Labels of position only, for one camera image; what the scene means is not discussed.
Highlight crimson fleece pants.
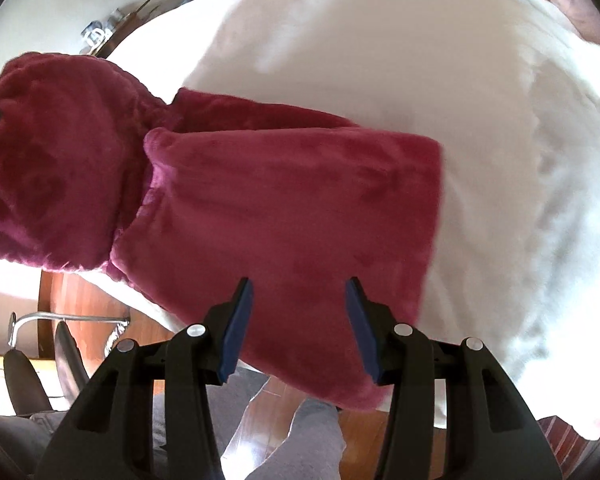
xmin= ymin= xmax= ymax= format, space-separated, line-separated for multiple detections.
xmin=0 ymin=53 xmax=442 ymax=410

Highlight grey trouser leg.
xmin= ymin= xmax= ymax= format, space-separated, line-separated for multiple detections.
xmin=0 ymin=367 xmax=347 ymax=479

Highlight black office chair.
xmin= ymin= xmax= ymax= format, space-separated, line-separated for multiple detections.
xmin=3 ymin=312 xmax=131 ymax=416

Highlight white bed sheet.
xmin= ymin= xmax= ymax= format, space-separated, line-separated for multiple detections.
xmin=74 ymin=0 xmax=600 ymax=442

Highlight cluttered wooden side table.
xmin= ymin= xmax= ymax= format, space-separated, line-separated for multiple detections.
xmin=80 ymin=0 xmax=159 ymax=58

